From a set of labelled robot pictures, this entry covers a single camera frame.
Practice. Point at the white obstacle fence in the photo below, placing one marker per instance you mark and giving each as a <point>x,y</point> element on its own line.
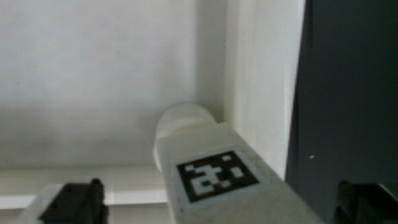
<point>120,214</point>

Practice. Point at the white square tabletop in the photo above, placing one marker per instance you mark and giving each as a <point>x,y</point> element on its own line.
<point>104,60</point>

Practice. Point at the white table leg with tag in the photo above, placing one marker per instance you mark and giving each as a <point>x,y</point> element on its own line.
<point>223,186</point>

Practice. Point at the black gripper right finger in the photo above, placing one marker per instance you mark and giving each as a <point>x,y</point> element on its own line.
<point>367,203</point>

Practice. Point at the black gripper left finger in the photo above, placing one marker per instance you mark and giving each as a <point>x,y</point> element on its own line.
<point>77,207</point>

